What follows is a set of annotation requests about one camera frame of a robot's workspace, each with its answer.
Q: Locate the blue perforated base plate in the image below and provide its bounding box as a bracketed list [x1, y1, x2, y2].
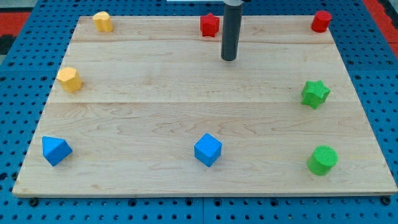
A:
[1, 1, 397, 223]

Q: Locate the blue triangular prism block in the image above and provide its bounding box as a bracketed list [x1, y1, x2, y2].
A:
[42, 136, 73, 166]

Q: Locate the green cylinder block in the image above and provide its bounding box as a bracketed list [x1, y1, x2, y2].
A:
[307, 145, 338, 175]

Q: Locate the red cylinder block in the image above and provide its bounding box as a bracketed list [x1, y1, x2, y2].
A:
[311, 11, 332, 33]

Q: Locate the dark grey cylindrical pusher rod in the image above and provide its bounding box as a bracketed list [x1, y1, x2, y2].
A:
[221, 0, 244, 61]

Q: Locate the light wooden board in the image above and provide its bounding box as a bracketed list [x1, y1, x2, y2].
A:
[13, 16, 397, 198]

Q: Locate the yellow heart block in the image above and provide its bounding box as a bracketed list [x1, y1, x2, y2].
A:
[93, 11, 113, 32]

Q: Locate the green star block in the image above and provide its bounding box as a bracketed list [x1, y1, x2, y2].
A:
[301, 80, 331, 110]

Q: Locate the yellow hexagon block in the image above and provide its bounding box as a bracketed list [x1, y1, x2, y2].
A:
[57, 67, 83, 93]

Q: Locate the red star block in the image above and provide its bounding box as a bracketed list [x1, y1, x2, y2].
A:
[200, 13, 220, 37]

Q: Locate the blue cube block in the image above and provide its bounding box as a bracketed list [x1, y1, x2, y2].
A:
[194, 133, 222, 167]

